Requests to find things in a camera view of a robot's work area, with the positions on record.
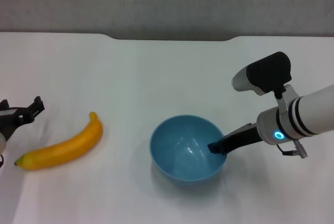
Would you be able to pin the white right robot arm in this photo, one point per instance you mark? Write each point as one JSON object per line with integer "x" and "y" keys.
{"x": 313, "y": 114}

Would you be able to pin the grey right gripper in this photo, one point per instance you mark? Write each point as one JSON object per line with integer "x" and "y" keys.
{"x": 270, "y": 127}

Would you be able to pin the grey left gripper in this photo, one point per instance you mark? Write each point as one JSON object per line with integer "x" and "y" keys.
{"x": 9, "y": 123}

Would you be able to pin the blue plastic bowl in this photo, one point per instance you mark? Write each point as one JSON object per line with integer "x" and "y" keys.
{"x": 182, "y": 164}

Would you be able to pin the yellow banana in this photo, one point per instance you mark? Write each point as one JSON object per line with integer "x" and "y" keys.
{"x": 65, "y": 148}

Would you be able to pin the silver right camera bracket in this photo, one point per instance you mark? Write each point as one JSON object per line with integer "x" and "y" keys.
{"x": 287, "y": 98}

